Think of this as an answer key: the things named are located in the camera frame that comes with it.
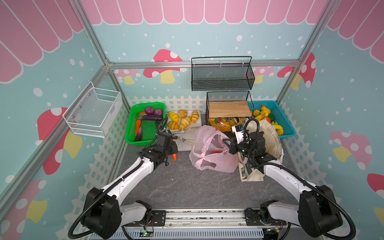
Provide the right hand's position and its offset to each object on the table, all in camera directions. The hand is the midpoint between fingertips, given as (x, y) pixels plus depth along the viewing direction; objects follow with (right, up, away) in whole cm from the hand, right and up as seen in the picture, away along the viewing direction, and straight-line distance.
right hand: (223, 139), depth 81 cm
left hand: (-28, -5, +4) cm, 28 cm away
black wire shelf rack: (+14, +23, +24) cm, 37 cm away
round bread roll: (-26, +18, +34) cm, 46 cm away
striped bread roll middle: (-23, +10, +28) cm, 38 cm away
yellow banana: (+42, +6, +21) cm, 48 cm away
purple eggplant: (-49, +14, +31) cm, 60 cm away
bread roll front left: (-32, +8, +27) cm, 43 cm away
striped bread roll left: (-33, +15, +34) cm, 50 cm away
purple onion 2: (-44, +19, +32) cm, 58 cm away
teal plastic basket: (+46, +12, +25) cm, 54 cm away
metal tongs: (-24, -2, +21) cm, 32 cm away
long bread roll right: (-16, +15, +35) cm, 41 cm away
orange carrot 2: (-59, +10, +31) cm, 67 cm away
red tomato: (-3, -9, +11) cm, 14 cm away
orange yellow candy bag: (+2, +9, +21) cm, 23 cm away
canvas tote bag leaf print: (+14, -18, +1) cm, 23 cm away
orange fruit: (+37, +13, +27) cm, 48 cm away
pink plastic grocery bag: (-7, -9, +12) cm, 16 cm away
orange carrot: (-27, -10, 0) cm, 28 cm away
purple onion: (-50, +20, +31) cm, 62 cm away
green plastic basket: (-51, +7, +31) cm, 60 cm away
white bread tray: (-22, 0, +22) cm, 31 cm away
